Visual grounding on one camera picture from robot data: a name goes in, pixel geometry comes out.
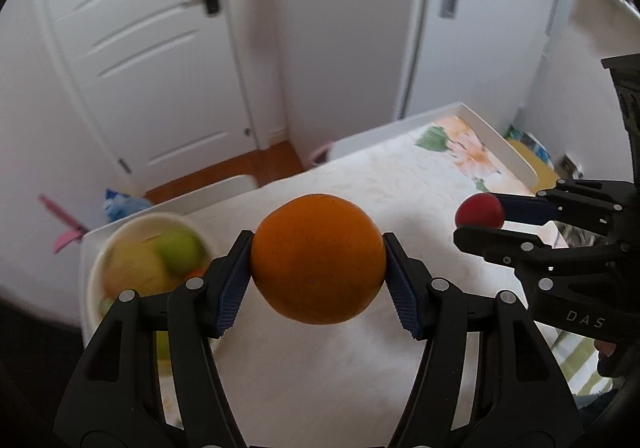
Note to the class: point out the white cabinet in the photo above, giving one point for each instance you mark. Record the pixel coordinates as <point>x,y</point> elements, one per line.
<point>490,28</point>

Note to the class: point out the white floral tablecloth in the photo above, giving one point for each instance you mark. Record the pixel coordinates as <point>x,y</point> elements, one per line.
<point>320,378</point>

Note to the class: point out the yellow printed bag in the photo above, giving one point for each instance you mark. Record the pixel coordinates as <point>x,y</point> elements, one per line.
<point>532,156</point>

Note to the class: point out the white panelled door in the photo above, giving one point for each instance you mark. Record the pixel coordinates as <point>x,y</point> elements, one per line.
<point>135,58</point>

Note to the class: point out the green striped cloth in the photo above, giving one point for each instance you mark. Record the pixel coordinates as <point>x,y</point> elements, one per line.
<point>575,358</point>

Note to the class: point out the blue bag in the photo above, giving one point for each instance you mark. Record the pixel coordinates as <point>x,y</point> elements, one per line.
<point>122,205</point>

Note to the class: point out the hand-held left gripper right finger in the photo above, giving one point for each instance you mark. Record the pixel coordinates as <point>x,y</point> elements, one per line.
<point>402,293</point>

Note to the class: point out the small red plum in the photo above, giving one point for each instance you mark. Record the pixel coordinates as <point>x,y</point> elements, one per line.
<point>479,210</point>

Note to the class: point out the pink plastic tool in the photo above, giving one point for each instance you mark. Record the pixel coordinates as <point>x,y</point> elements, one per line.
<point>65,228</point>

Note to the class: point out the person's right hand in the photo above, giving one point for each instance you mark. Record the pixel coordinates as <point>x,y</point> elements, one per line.
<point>607,352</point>

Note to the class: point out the small mandarin orange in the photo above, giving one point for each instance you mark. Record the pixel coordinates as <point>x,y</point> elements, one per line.
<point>198,272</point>

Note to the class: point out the large green apple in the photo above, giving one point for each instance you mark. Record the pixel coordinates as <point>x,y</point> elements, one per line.
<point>179,248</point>

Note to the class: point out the large orange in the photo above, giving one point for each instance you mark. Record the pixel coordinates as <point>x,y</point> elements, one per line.
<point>317,260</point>

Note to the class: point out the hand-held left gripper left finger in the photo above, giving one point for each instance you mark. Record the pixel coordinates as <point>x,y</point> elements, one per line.
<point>232,293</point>

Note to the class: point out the cream bowl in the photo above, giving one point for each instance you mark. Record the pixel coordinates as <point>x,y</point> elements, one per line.
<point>100,268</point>

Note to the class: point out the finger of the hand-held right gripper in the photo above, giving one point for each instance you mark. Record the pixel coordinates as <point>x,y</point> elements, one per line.
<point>490,240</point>
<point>525,209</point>

